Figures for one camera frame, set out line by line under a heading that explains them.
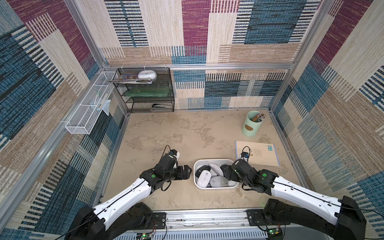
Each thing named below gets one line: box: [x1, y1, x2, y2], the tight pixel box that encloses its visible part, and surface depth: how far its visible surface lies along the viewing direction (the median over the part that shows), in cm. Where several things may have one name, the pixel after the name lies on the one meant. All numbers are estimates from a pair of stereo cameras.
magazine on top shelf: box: [108, 74, 154, 84], surface depth 91 cm
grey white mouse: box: [209, 175, 229, 188], surface depth 83 cm
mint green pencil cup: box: [241, 110, 263, 138], surface depth 101 cm
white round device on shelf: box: [137, 69, 157, 81], surface depth 91 cm
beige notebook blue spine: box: [235, 140, 280, 167], surface depth 99 cm
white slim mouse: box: [208, 162, 224, 177], surface depth 87 cm
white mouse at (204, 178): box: [197, 170, 212, 188], surface depth 83 cm
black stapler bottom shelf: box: [152, 103, 171, 108], surface depth 113 cm
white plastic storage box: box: [193, 159, 240, 190], surface depth 83 cm
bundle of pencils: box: [251, 112, 266, 122], surface depth 96 cm
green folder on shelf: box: [126, 86, 170, 97], surface depth 101 cm
